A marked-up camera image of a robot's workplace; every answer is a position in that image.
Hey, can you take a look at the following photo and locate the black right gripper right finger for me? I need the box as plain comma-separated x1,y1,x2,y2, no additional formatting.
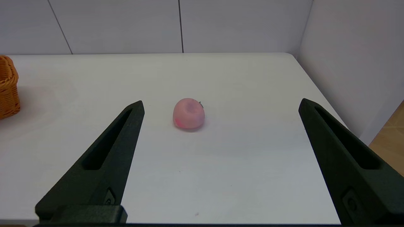
298,98,404,225

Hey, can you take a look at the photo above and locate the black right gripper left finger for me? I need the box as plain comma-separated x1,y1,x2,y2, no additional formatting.
35,100,146,224

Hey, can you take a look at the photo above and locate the pink peach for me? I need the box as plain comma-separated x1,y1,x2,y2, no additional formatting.
173,98,205,130

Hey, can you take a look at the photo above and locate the orange woven wicker basket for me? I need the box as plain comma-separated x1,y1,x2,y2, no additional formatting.
0,55,21,120

